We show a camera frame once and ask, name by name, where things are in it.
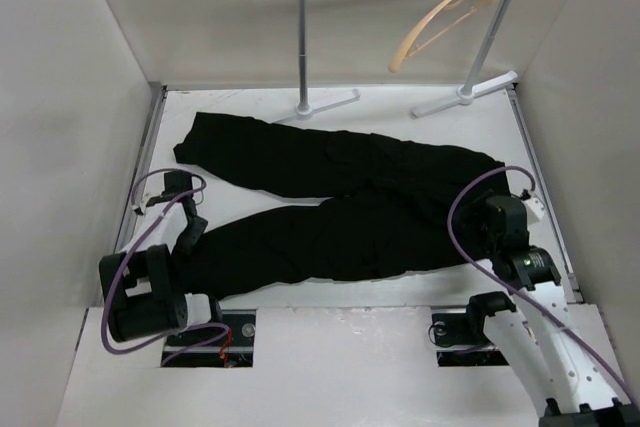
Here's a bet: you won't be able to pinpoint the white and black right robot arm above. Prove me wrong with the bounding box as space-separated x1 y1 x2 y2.
455 195 639 426

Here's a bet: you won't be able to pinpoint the black trousers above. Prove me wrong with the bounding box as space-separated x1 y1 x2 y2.
174 112 510 299

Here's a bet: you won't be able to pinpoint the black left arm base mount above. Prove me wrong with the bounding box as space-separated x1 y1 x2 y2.
160 310 257 368

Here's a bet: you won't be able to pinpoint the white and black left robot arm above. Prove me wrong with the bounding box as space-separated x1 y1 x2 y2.
98 168 225 352

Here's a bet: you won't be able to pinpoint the white and silver clothes rack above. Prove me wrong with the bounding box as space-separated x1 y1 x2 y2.
272 0 537 124

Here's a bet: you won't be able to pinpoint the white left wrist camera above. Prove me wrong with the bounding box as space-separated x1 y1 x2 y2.
130 194 166 216

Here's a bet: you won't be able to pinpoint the beige plastic hanger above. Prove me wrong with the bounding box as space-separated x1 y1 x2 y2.
387 0 494 73

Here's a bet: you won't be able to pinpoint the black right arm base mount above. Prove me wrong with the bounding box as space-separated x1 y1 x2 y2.
428 310 508 368

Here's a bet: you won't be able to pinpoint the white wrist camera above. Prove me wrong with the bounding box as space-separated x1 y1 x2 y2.
130 194 166 216
519 189 546 225

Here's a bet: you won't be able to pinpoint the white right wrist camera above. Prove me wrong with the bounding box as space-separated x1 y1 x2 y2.
519 189 546 225

